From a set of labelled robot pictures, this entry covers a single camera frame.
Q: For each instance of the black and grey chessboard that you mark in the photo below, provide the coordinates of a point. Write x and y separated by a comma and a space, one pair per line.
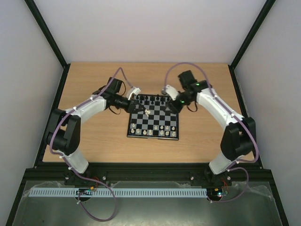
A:
160, 115

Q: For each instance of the light blue cable duct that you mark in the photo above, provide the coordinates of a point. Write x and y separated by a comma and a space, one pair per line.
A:
120, 192

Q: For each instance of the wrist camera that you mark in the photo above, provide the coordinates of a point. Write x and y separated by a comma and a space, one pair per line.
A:
134, 91
170, 91

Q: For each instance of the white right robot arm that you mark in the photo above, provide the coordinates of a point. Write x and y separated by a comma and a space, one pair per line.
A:
239, 132

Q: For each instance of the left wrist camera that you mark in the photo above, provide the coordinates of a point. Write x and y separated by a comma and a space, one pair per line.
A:
134, 91

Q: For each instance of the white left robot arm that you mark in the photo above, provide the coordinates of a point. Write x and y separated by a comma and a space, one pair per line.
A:
64, 127

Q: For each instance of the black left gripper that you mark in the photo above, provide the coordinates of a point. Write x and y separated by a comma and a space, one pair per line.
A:
131, 108

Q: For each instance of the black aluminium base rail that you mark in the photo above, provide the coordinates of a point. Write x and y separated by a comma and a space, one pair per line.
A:
196, 174

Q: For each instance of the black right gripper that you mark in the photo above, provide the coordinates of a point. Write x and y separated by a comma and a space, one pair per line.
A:
175, 105

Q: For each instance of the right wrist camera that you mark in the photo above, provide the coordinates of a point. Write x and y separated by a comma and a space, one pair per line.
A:
170, 91

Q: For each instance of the white king piece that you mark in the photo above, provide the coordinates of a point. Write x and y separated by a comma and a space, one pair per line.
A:
147, 112

